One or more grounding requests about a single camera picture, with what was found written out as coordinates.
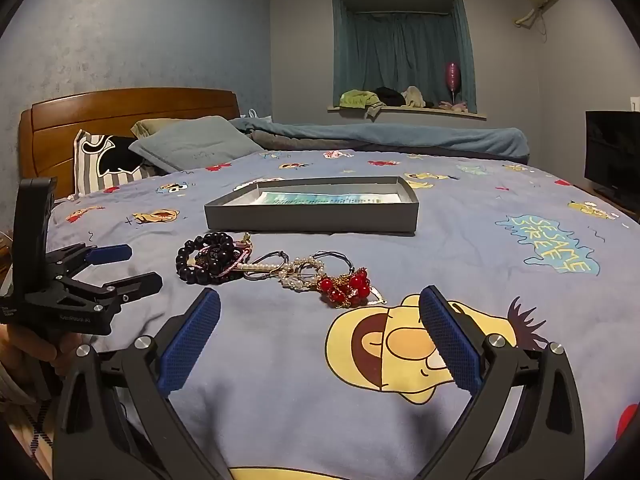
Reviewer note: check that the person's left hand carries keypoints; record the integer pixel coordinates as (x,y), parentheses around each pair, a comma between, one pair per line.
(20,347)

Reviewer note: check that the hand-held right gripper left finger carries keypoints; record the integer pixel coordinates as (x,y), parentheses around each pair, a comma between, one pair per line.
(192,340)

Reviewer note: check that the black television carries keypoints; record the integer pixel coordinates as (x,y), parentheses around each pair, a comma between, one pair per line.
(612,152)

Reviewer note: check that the olive pillow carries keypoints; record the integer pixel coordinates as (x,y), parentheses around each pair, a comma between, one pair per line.
(147,127)

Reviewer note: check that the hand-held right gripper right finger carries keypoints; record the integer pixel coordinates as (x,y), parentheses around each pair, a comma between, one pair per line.
(450,340)

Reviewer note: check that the person's left forearm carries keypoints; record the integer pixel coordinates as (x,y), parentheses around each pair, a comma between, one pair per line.
(22,410)

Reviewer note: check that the green cloth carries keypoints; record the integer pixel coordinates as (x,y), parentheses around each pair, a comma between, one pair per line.
(357,99)

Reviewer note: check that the cartoon printed bedsheet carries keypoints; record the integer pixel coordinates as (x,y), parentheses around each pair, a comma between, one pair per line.
(280,385)

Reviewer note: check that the beige cloth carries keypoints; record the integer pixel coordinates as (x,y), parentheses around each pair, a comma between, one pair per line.
(414,96)

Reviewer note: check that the blue blanket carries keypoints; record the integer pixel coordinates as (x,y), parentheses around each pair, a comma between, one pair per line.
(400,135)

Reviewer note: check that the pink soft cloth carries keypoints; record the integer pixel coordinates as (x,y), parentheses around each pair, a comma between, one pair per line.
(452,106)

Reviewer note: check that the black cloth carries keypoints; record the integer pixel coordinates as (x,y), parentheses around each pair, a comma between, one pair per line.
(390,95)

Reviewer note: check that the window sill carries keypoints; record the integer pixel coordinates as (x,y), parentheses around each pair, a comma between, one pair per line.
(450,114)

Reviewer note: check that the grey duvet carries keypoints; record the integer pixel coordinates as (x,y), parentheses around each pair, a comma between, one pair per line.
(300,141)

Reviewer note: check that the grey cardboard box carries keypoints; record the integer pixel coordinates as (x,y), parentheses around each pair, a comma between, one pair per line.
(300,220)

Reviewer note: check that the wooden television stand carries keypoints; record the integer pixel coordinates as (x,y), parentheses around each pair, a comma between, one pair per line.
(600,194)

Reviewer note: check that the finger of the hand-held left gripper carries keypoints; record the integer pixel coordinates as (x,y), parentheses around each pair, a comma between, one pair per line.
(110,253)
(140,284)

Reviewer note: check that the teal curtain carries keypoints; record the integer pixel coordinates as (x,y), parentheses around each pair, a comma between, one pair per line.
(400,45)

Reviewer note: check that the printed paper sheet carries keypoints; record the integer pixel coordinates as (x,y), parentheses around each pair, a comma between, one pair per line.
(325,199)

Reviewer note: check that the grey cloth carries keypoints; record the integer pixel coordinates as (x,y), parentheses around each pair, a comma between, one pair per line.
(374,110)

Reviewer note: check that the blue-grey pillow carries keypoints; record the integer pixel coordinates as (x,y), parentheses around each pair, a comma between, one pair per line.
(195,145)

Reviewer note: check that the striped black white pillow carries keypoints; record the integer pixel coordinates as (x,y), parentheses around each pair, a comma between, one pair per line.
(115,160)

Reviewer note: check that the wooden bed headboard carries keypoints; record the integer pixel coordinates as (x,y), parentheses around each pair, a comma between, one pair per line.
(100,115)

